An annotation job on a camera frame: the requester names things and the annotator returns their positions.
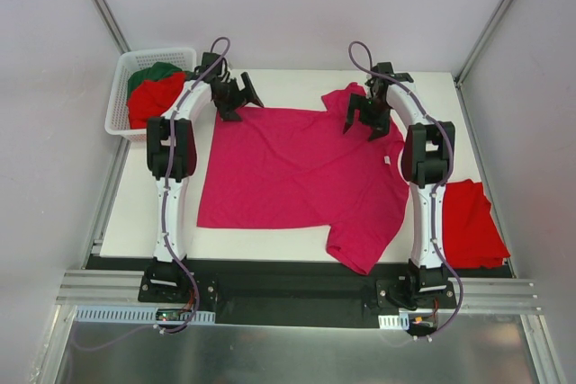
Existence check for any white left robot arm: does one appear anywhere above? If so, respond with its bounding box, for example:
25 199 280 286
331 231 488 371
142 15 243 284
146 52 264 263

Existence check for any red t shirt in basket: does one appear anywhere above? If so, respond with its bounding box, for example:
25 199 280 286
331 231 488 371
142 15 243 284
126 71 186 129

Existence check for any pink t shirt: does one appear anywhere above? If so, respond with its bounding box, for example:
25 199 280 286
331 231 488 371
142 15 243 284
197 83 409 275

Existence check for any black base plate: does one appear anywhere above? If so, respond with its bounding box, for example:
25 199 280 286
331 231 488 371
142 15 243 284
90 256 469 328

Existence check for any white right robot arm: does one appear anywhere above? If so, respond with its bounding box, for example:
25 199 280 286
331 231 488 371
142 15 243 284
343 62 455 308

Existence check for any green t shirt in basket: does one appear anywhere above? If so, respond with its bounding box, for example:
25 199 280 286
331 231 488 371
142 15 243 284
127 62 183 99

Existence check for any folded red t shirt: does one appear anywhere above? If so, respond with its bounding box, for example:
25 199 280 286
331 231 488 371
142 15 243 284
443 179 510 269

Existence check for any right aluminium frame post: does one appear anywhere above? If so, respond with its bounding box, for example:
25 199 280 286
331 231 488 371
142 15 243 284
454 0 516 89

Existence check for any white perforated plastic basket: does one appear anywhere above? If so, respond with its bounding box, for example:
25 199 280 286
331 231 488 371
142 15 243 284
104 47 197 142

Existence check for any left aluminium frame post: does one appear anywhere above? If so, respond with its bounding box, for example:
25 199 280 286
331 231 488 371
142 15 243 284
91 0 131 55

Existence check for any aluminium frame post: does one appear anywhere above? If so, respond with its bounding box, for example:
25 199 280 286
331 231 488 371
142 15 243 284
454 0 516 89
91 0 131 55

